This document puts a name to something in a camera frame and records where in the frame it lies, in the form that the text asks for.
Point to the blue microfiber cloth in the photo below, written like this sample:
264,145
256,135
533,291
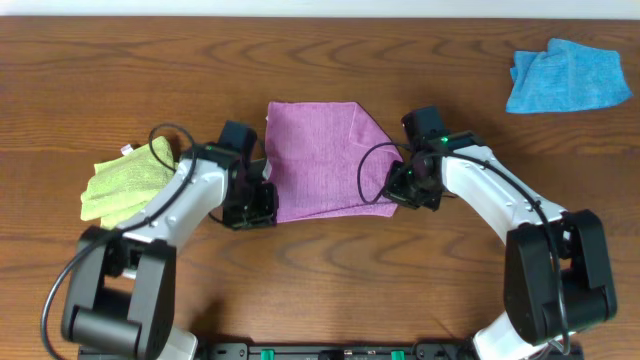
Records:
566,77

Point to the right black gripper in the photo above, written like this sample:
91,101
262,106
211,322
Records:
395,192

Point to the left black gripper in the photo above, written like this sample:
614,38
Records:
257,208

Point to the green folded cloth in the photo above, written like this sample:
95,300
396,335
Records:
122,187

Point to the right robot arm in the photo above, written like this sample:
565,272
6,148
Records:
558,279

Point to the purple microfiber cloth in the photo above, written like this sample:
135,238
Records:
326,158

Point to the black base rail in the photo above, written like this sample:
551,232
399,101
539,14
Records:
418,351

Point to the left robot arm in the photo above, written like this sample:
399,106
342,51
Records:
121,297

